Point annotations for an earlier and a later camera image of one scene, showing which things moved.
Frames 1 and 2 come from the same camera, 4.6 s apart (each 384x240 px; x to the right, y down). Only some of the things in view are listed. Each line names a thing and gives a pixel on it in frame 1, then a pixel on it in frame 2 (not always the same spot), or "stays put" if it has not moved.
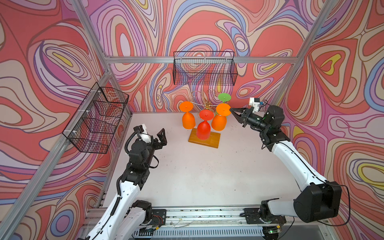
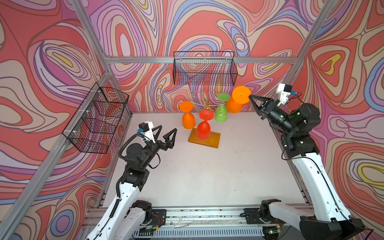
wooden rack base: x=212 y=141 stays put
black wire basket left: x=94 y=126 stays put
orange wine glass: x=188 y=121 stays put
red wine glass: x=203 y=130 stays put
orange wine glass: x=219 y=121 -> x=240 y=96
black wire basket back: x=204 y=68 stays put
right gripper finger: x=237 y=111 -> x=261 y=98
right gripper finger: x=240 y=119 -> x=257 y=107
